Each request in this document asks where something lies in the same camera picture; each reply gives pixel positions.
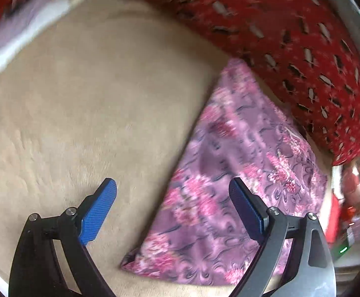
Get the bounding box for plain red cloth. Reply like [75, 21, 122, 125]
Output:
[325, 192, 351, 245]

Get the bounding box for red patterned pillow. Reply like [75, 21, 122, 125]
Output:
[113, 0, 360, 167]

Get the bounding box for purple floral garment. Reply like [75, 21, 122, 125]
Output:
[120, 58, 328, 287]

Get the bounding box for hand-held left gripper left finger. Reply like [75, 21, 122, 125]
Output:
[9, 178, 118, 297]

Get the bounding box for beige blanket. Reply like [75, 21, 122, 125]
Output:
[0, 0, 332, 297]

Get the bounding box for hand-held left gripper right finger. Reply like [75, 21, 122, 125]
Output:
[229, 177, 337, 297]

